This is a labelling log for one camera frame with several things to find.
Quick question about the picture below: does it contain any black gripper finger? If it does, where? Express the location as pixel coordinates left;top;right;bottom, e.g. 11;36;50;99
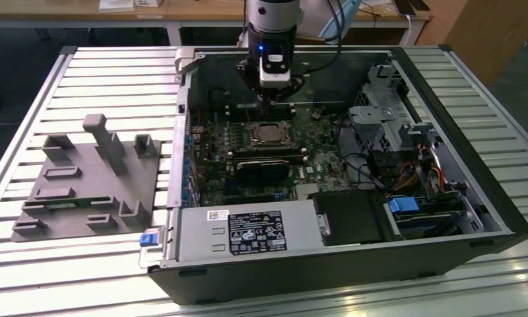
269;78;307;115
237;60;271;115

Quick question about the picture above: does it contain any CPU with silver top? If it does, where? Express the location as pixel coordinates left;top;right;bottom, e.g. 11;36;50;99
254;125;286;141

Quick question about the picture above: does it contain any CPU socket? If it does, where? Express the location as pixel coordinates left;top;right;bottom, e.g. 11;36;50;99
245;119;297;151

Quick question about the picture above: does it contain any pale blue teach pendant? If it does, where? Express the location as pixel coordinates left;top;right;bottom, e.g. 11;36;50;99
319;0;363;46

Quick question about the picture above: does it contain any silver metal drive cage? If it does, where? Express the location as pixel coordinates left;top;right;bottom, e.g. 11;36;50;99
347;64;437;153

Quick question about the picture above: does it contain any green motherboard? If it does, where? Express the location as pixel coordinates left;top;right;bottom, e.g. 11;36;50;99
184;107;358;205

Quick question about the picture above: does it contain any black plastic connector block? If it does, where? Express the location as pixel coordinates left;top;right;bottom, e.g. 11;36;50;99
367;150;402;186

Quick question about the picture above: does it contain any silver finned heatsink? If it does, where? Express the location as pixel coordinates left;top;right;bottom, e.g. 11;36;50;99
294;184;321;199

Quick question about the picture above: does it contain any white cardboard box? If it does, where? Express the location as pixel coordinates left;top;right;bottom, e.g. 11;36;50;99
99;0;134;13

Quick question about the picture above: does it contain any black plastic shroud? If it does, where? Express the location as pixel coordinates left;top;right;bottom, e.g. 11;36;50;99
313;190;395;247

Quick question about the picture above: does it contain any blue disk carrier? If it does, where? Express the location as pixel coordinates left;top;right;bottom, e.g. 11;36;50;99
387;196;421;214

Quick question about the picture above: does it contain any wooden desk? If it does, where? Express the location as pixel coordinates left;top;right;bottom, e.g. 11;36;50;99
0;0;434;47

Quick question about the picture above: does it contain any wooden cabinet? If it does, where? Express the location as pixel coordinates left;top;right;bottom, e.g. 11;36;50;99
417;0;528;85

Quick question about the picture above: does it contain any silver power supply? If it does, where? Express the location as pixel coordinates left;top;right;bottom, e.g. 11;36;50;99
175;199;326;264

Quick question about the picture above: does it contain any grey parts rack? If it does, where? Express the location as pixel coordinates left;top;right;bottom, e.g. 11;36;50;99
10;114;164;244

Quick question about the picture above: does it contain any silver disk bay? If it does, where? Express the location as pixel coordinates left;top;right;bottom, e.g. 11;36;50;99
382;197;486;240

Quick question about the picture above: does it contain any black PC case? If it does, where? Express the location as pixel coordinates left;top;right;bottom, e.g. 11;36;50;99
147;44;528;306

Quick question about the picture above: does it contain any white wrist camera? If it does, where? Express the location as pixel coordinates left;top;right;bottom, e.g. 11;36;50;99
258;54;291;88

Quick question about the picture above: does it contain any coloured wire bundle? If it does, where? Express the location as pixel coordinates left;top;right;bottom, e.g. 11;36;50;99
394;161;450;194

